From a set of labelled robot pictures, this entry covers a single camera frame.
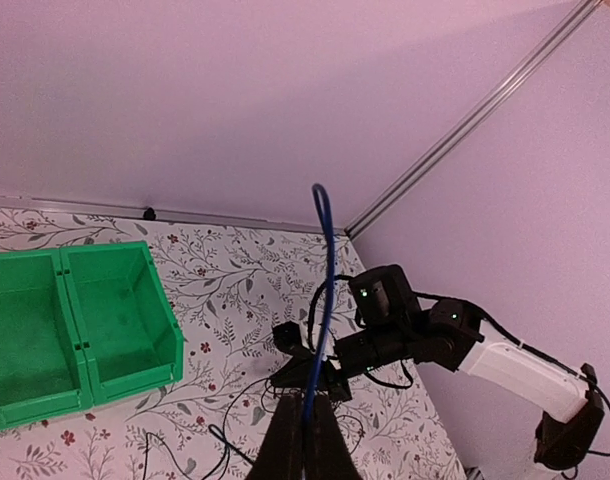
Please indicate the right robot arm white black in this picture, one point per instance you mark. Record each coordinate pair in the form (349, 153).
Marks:
(397, 324)

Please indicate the floral patterned table mat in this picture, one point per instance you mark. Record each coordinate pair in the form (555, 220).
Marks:
(227, 286)

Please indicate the green three-compartment plastic bin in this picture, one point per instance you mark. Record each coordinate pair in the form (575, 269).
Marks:
(82, 326)

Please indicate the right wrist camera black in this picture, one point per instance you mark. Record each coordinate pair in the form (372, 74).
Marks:
(287, 339)

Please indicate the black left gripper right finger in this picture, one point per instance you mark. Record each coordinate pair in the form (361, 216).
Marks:
(325, 454)

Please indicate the right aluminium frame post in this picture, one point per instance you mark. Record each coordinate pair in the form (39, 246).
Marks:
(468, 124)

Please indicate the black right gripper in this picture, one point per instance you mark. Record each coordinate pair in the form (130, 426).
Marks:
(354, 355)

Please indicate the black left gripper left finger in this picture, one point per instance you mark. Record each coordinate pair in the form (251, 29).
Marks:
(280, 456)

